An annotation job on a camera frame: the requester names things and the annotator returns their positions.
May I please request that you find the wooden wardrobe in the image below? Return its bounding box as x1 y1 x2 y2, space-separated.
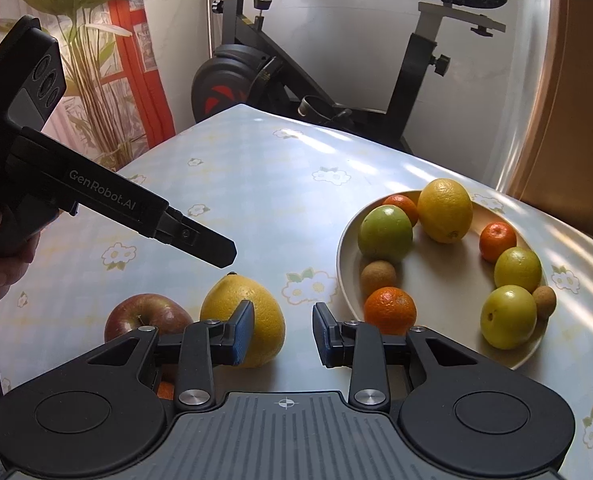
507 0 593 251

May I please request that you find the black exercise bike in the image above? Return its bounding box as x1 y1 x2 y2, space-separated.
139 0 508 156

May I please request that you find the beige round plate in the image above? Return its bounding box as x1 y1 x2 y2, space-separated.
337 190 549 371

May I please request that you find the plant printed curtain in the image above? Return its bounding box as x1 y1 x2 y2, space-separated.
0 0 177 191

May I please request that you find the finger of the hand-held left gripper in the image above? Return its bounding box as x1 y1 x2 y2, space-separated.
156 205 238 268

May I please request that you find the yellow lemon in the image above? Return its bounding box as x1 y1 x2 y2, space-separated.
200 272 286 368
417 178 474 244

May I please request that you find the orange mandarin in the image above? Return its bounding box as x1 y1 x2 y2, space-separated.
381 194 420 226
364 286 418 336
479 222 518 264

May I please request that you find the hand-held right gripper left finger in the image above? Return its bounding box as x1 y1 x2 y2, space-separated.
87 300 256 409

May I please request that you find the green jujube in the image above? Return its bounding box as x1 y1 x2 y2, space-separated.
358 205 414 264
480 285 538 350
493 246 543 293

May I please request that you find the silver pole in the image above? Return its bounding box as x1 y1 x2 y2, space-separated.
205 0 216 57

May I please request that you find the brown longan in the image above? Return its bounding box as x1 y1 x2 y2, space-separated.
361 260 398 298
533 285 557 319

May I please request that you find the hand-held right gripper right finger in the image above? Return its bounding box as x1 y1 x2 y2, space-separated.
313 302 482 408

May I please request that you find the person's left hand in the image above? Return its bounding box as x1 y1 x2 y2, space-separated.
0 208 42 317

